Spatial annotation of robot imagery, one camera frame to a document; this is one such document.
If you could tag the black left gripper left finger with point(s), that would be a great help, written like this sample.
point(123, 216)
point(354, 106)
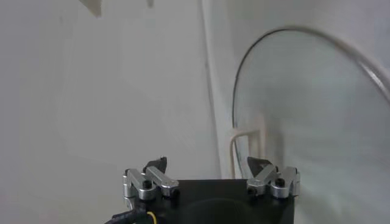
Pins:
point(152, 179)

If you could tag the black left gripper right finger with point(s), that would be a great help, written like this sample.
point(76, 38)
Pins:
point(268, 179)

